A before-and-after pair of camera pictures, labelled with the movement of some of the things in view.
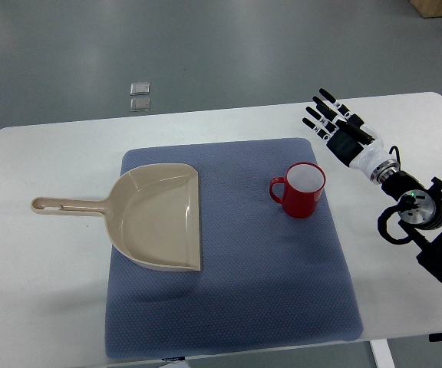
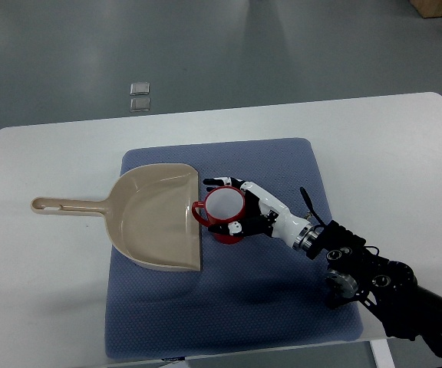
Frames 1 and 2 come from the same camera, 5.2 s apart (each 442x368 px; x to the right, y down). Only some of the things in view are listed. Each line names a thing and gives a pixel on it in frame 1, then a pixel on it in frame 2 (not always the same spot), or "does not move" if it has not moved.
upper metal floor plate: (140, 88) does not move
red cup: (304, 184) to (222, 205)
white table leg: (382, 354) does not move
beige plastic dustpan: (152, 215) does not move
